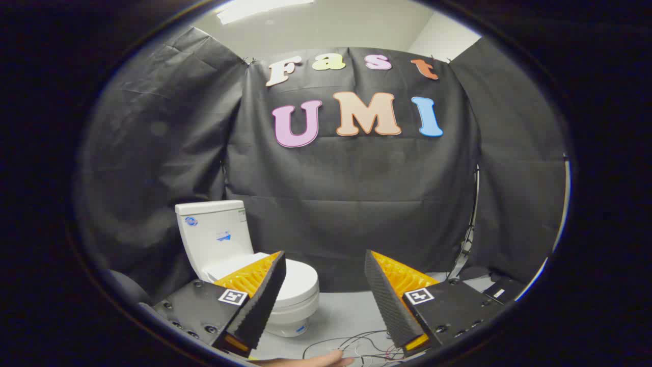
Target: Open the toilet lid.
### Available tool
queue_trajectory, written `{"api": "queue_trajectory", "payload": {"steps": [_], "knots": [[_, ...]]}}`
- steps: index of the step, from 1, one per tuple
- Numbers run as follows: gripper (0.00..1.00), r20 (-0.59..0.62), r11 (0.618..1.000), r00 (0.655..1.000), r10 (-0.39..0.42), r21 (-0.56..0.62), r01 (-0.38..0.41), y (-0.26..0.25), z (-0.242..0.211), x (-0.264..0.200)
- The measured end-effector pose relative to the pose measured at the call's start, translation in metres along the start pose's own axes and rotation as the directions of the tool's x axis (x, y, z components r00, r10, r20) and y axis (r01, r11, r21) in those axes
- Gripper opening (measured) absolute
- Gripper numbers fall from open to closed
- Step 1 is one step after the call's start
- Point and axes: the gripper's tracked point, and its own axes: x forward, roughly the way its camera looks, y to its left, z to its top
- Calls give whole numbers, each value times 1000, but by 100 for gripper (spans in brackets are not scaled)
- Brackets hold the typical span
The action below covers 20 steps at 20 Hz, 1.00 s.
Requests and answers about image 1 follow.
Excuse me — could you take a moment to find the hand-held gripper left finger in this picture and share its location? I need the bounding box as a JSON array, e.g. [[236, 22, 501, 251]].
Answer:
[[153, 250, 287, 358]]

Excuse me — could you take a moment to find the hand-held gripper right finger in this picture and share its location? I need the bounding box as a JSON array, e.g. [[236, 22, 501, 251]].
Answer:
[[365, 249, 507, 357]]

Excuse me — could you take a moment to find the white toilet lid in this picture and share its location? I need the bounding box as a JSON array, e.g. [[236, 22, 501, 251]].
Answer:
[[204, 252, 320, 309]]

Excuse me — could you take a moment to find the white toilet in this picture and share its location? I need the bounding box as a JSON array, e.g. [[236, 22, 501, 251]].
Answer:
[[175, 200, 320, 338]]

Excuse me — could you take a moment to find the thin metal stand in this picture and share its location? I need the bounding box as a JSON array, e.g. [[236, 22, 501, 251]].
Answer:
[[448, 163, 480, 281]]

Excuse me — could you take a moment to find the black backdrop cloth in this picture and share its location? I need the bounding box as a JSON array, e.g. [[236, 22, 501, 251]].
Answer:
[[76, 25, 568, 306]]

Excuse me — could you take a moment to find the black box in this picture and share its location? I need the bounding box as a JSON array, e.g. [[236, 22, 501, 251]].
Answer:
[[483, 277, 525, 305]]

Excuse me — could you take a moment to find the tangle of thin cables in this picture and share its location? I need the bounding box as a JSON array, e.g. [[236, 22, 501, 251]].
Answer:
[[303, 330, 408, 365]]

